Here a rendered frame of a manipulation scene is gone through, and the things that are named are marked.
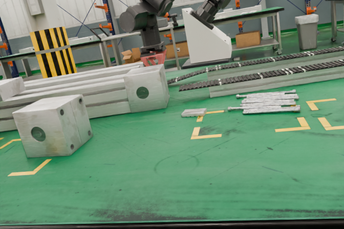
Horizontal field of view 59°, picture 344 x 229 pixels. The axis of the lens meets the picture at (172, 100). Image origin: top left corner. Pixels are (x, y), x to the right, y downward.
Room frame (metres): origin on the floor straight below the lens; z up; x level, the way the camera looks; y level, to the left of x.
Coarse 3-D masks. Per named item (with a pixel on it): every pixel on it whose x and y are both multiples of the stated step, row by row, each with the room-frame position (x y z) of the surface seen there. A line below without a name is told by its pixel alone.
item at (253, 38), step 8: (248, 32) 5.59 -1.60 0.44; (256, 32) 5.35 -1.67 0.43; (240, 40) 5.45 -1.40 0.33; (248, 40) 5.40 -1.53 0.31; (256, 40) 5.35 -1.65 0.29; (136, 48) 6.19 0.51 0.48; (168, 48) 5.74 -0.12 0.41; (176, 48) 5.71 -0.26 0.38; (184, 48) 5.68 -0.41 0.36; (128, 56) 5.91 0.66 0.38; (136, 56) 5.98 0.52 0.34; (168, 56) 5.75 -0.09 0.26
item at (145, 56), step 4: (144, 52) 0.93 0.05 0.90; (148, 52) 0.95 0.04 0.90; (140, 56) 0.91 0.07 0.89; (144, 56) 0.91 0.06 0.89; (148, 56) 0.91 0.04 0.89; (152, 56) 0.90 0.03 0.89; (156, 56) 0.90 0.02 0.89; (160, 56) 0.90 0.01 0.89; (144, 60) 0.91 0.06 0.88; (160, 60) 0.91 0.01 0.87; (148, 64) 0.92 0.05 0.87
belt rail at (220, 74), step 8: (312, 56) 0.88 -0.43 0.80; (320, 56) 0.88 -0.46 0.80; (328, 56) 0.88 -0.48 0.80; (336, 56) 0.88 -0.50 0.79; (256, 64) 0.90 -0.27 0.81; (264, 64) 0.90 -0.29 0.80; (272, 64) 0.90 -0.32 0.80; (280, 64) 0.90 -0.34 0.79; (288, 64) 0.89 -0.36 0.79; (296, 64) 0.89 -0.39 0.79; (304, 64) 0.89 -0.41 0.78; (208, 72) 0.92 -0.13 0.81; (216, 72) 0.92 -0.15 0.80; (224, 72) 0.92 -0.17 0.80; (232, 72) 0.92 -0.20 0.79; (240, 72) 0.91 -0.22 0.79; (248, 72) 0.91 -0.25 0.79; (256, 72) 0.90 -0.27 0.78; (208, 80) 0.92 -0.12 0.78
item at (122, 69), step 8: (128, 64) 1.01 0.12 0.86; (136, 64) 1.00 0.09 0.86; (144, 64) 1.02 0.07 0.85; (80, 72) 1.05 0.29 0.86; (88, 72) 1.02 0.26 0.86; (96, 72) 1.01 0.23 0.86; (104, 72) 0.94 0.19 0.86; (112, 72) 0.93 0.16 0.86; (120, 72) 0.93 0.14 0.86; (40, 80) 1.04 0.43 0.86; (48, 80) 1.04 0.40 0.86; (56, 80) 0.96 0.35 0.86; (64, 80) 0.95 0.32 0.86; (72, 80) 0.95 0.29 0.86; (80, 80) 0.95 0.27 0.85; (32, 88) 0.97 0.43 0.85
